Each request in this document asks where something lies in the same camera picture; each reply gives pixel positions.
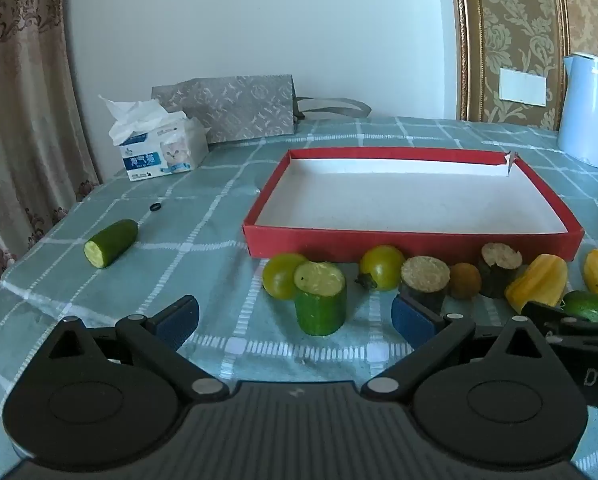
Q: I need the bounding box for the beige patterned curtain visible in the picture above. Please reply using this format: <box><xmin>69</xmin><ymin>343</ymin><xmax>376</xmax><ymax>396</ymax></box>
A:
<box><xmin>0</xmin><ymin>0</ymin><xmax>102</xmax><ymax>301</ymax></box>

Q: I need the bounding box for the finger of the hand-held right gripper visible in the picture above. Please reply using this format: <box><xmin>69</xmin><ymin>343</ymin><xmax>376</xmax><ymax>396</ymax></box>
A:
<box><xmin>521</xmin><ymin>301</ymin><xmax>598</xmax><ymax>348</ymax></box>

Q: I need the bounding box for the long green cucumber piece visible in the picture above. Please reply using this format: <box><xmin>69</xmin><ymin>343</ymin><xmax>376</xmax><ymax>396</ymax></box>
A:
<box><xmin>84</xmin><ymin>219</ymin><xmax>140</xmax><ymax>269</ymax></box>

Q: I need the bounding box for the grey patterned paper bag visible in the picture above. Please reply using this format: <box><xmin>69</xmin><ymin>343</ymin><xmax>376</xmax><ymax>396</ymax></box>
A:
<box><xmin>151</xmin><ymin>74</ymin><xmax>372</xmax><ymax>145</ymax></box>

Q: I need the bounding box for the narrow dark sugarcane piece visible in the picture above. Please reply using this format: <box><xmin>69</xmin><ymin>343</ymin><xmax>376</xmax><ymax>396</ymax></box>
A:
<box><xmin>478</xmin><ymin>242</ymin><xmax>524</xmax><ymax>299</ymax></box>

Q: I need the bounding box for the tissue pack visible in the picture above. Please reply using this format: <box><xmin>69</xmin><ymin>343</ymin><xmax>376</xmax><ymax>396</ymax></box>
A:
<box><xmin>98</xmin><ymin>94</ymin><xmax>210</xmax><ymax>182</ymax></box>

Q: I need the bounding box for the yellow jackfruit piece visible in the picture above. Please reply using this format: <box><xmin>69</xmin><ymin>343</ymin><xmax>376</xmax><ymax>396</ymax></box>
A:
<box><xmin>505</xmin><ymin>254</ymin><xmax>568</xmax><ymax>313</ymax></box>

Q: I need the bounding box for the wide dark sugarcane piece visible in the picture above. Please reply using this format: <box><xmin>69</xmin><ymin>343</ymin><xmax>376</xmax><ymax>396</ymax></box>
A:
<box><xmin>399</xmin><ymin>256</ymin><xmax>451</xmax><ymax>313</ymax></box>

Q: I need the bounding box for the green citrus with stem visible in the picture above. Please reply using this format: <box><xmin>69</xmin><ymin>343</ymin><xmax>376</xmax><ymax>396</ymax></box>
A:
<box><xmin>357</xmin><ymin>245</ymin><xmax>406</xmax><ymax>292</ymax></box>

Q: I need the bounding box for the white wall plate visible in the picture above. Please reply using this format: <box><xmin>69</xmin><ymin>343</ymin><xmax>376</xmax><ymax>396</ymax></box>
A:
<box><xmin>499</xmin><ymin>67</ymin><xmax>548</xmax><ymax>107</ymax></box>

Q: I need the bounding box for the short cucumber piece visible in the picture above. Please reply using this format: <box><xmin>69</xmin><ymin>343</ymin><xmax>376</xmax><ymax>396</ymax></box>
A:
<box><xmin>293</xmin><ymin>261</ymin><xmax>348</xmax><ymax>337</ymax></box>

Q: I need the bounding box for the red shallow cardboard box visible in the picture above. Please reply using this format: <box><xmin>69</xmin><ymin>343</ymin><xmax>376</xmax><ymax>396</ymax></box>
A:
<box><xmin>242</xmin><ymin>147</ymin><xmax>584</xmax><ymax>263</ymax></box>

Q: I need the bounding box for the brown longan with twig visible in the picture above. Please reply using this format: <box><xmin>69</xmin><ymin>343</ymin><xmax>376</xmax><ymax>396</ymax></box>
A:
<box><xmin>449</xmin><ymin>262</ymin><xmax>482</xmax><ymax>301</ymax></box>

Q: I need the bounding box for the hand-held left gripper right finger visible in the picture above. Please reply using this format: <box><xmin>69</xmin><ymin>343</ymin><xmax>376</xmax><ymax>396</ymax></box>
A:
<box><xmin>361</xmin><ymin>294</ymin><xmax>547</xmax><ymax>403</ymax></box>

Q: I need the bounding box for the small green pepper piece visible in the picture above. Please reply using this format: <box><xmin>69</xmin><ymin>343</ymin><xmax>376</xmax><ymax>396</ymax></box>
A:
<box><xmin>561</xmin><ymin>290</ymin><xmax>598</xmax><ymax>323</ymax></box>

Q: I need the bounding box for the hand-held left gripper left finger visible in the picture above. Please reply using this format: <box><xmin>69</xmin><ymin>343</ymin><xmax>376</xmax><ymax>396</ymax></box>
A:
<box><xmin>46</xmin><ymin>295</ymin><xmax>230</xmax><ymax>406</ymax></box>

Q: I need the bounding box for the gold wall panel frame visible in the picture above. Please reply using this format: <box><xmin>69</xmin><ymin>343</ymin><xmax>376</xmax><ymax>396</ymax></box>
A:
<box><xmin>449</xmin><ymin>0</ymin><xmax>572</xmax><ymax>123</ymax></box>

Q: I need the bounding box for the light blue kettle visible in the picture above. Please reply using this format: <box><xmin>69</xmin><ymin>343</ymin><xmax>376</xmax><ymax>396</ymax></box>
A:
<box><xmin>558</xmin><ymin>52</ymin><xmax>598</xmax><ymax>170</ymax></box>

